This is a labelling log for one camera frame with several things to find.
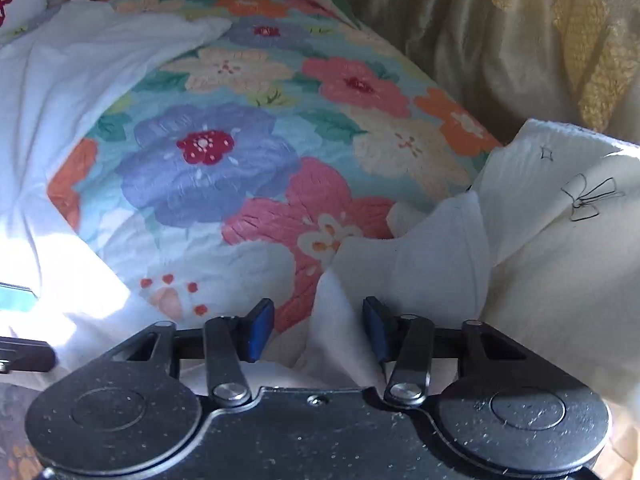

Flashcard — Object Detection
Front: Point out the white fleece garment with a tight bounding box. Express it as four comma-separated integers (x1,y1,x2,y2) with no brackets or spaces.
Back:
0,0,494,396

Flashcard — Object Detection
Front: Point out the golden satin curtain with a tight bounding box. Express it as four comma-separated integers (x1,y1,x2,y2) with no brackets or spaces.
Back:
349,0,639,142

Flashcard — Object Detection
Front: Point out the floral quilted bedspread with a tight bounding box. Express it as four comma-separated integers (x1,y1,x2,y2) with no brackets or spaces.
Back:
48,0,497,362

